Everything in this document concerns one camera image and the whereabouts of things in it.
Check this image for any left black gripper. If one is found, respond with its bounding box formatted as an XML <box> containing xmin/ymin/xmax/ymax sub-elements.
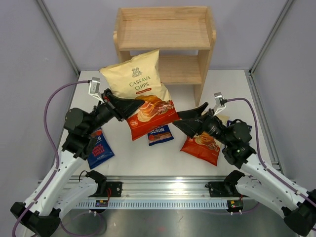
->
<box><xmin>85</xmin><ymin>88</ymin><xmax>144</xmax><ymax>135</ymax></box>

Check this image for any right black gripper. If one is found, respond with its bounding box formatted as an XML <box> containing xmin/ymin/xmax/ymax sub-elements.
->
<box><xmin>173</xmin><ymin>102</ymin><xmax>232</xmax><ymax>146</ymax></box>

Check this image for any cassava chips bag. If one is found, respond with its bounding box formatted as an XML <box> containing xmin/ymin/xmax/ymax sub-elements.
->
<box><xmin>180</xmin><ymin>113</ymin><xmax>230</xmax><ymax>166</ymax></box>
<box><xmin>99</xmin><ymin>49</ymin><xmax>179</xmax><ymax>141</ymax></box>

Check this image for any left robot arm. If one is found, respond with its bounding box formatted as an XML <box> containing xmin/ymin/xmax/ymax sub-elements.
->
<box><xmin>10</xmin><ymin>89</ymin><xmax>145</xmax><ymax>237</ymax></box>

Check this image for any wooden two-tier shelf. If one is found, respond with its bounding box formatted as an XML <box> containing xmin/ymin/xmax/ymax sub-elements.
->
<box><xmin>113</xmin><ymin>6</ymin><xmax>217</xmax><ymax>105</ymax></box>

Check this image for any blue bag back side up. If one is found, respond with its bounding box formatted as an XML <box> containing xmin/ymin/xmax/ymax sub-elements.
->
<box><xmin>227</xmin><ymin>120</ymin><xmax>253</xmax><ymax>134</ymax></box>

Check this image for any middle blue Burts bag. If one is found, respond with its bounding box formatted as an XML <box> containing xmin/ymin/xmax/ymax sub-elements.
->
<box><xmin>147</xmin><ymin>125</ymin><xmax>174</xmax><ymax>146</ymax></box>

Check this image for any blue burts bag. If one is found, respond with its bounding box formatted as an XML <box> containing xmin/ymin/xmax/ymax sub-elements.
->
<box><xmin>87</xmin><ymin>128</ymin><xmax>115</xmax><ymax>169</ymax></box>
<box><xmin>147</xmin><ymin>125</ymin><xmax>174</xmax><ymax>146</ymax></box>

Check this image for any left blue Burts bag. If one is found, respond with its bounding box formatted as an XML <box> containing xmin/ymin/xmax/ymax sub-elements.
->
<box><xmin>87</xmin><ymin>128</ymin><xmax>115</xmax><ymax>169</ymax></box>

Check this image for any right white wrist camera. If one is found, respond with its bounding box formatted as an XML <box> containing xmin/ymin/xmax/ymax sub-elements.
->
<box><xmin>213</xmin><ymin>92</ymin><xmax>227</xmax><ymax>115</ymax></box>

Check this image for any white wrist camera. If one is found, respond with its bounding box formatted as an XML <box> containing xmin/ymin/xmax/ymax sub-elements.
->
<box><xmin>88</xmin><ymin>77</ymin><xmax>104</xmax><ymax>103</ymax></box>
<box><xmin>213</xmin><ymin>92</ymin><xmax>227</xmax><ymax>115</ymax></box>

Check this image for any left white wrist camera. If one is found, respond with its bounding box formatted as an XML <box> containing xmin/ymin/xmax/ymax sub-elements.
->
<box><xmin>88</xmin><ymin>77</ymin><xmax>104</xmax><ymax>103</ymax></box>

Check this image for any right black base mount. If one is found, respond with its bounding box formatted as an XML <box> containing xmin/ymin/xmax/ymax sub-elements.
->
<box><xmin>204</xmin><ymin>170</ymin><xmax>245</xmax><ymax>198</ymax></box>

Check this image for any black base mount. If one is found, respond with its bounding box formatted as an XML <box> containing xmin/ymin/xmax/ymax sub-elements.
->
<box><xmin>85</xmin><ymin>170</ymin><xmax>122</xmax><ymax>198</ymax></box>
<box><xmin>204</xmin><ymin>170</ymin><xmax>245</xmax><ymax>198</ymax></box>

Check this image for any aluminium mounting rail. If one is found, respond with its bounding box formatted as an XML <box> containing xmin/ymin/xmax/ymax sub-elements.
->
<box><xmin>37</xmin><ymin>175</ymin><xmax>297</xmax><ymax>204</ymax></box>

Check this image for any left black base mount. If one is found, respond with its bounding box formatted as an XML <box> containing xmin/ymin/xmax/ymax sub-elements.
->
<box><xmin>85</xmin><ymin>170</ymin><xmax>122</xmax><ymax>198</ymax></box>

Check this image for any white slotted cable duct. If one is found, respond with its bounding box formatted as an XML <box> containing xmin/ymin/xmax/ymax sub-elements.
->
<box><xmin>75</xmin><ymin>199</ymin><xmax>228</xmax><ymax>210</ymax></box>

